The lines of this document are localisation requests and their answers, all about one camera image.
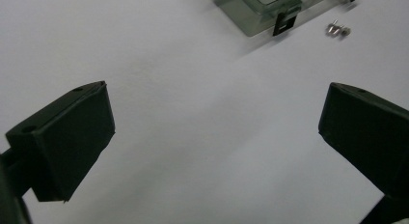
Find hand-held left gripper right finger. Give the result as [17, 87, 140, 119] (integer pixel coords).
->
[317, 82, 409, 199]

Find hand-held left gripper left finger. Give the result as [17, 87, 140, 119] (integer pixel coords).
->
[5, 80, 116, 203]

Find clear green compartment box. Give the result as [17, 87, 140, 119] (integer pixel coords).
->
[205, 0, 368, 38]

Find small silver metal screw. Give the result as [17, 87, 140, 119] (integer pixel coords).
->
[339, 25, 352, 41]
[325, 19, 341, 39]

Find white table cover sheet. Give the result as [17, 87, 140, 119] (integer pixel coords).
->
[0, 0, 409, 224]

